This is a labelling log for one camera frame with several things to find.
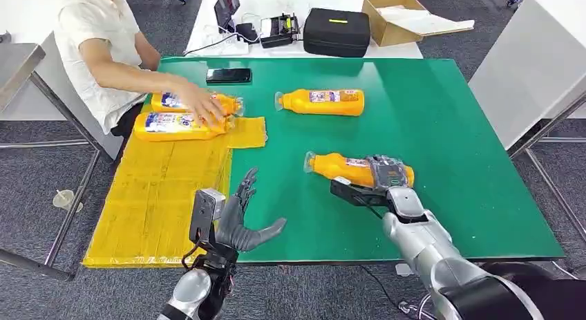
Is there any clear plastic cup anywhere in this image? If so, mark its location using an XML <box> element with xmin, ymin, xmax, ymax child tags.
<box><xmin>53</xmin><ymin>189</ymin><xmax>84</xmax><ymax>214</ymax></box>

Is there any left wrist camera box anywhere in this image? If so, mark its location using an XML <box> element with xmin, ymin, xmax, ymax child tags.
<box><xmin>189</xmin><ymin>188</ymin><xmax>227</xmax><ymax>245</ymax></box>

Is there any white table with devices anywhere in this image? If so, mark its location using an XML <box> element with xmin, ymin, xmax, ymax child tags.
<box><xmin>185</xmin><ymin>0</ymin><xmax>424</xmax><ymax>60</ymax></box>

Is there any white paper sheet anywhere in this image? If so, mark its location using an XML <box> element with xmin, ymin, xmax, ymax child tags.
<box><xmin>377</xmin><ymin>6</ymin><xmax>475</xmax><ymax>38</ymax></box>

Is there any black tablet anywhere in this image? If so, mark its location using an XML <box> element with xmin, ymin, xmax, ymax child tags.
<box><xmin>214</xmin><ymin>0</ymin><xmax>241</xmax><ymax>34</ymax></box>

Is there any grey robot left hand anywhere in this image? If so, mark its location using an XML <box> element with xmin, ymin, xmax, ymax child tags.
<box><xmin>215</xmin><ymin>167</ymin><xmax>288</xmax><ymax>254</ymax></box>

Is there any orange drink bottle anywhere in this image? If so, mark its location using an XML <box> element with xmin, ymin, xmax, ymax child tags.
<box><xmin>133</xmin><ymin>111</ymin><xmax>236</xmax><ymax>142</ymax></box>
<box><xmin>274</xmin><ymin>88</ymin><xmax>366</xmax><ymax>117</ymax></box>
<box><xmin>303</xmin><ymin>151</ymin><xmax>415</xmax><ymax>189</ymax></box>
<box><xmin>150</xmin><ymin>91</ymin><xmax>245</xmax><ymax>117</ymax></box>

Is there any black cable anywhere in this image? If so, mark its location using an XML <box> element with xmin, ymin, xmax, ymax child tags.
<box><xmin>182</xmin><ymin>31</ymin><xmax>241</xmax><ymax>57</ymax></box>

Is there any black carrying case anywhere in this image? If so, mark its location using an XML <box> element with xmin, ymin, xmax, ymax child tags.
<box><xmin>303</xmin><ymin>8</ymin><xmax>372</xmax><ymax>59</ymax></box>

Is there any open cardboard box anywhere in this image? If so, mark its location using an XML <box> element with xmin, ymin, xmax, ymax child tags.
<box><xmin>361</xmin><ymin>0</ymin><xmax>430</xmax><ymax>48</ymax></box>

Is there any black label printer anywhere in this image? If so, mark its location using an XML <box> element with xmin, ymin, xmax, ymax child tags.
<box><xmin>259</xmin><ymin>13</ymin><xmax>302</xmax><ymax>49</ymax></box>

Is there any green table mat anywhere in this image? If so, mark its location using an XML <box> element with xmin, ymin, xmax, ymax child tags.
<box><xmin>146</xmin><ymin>57</ymin><xmax>565</xmax><ymax>264</ymax></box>

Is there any person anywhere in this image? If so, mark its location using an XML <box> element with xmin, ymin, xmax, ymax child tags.
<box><xmin>54</xmin><ymin>0</ymin><xmax>230</xmax><ymax>137</ymax></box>

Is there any black smartphone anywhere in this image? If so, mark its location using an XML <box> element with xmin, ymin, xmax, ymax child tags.
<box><xmin>206</xmin><ymin>68</ymin><xmax>253</xmax><ymax>85</ymax></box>

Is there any black power adapter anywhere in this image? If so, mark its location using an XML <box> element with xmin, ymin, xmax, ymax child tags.
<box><xmin>236</xmin><ymin>22</ymin><xmax>260</xmax><ymax>44</ymax></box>

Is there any yellow sheet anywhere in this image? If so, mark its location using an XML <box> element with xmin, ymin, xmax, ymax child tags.
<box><xmin>82</xmin><ymin>104</ymin><xmax>268</xmax><ymax>270</ymax></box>

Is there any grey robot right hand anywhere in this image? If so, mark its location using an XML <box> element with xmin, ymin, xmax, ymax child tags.
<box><xmin>366</xmin><ymin>154</ymin><xmax>413</xmax><ymax>191</ymax></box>

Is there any white cable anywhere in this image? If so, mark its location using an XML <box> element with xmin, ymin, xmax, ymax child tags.
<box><xmin>201</xmin><ymin>24</ymin><xmax>250</xmax><ymax>57</ymax></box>

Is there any person's hand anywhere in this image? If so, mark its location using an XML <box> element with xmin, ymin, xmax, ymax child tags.
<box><xmin>176</xmin><ymin>82</ymin><xmax>227</xmax><ymax>129</ymax></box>

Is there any grey metal table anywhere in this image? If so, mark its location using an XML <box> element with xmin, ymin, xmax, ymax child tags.
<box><xmin>0</xmin><ymin>31</ymin><xmax>104</xmax><ymax>282</ymax></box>

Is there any plain white table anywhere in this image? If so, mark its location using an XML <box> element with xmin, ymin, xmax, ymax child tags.
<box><xmin>0</xmin><ymin>0</ymin><xmax>124</xmax><ymax>161</ymax></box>
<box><xmin>467</xmin><ymin>0</ymin><xmax>586</xmax><ymax>245</ymax></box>

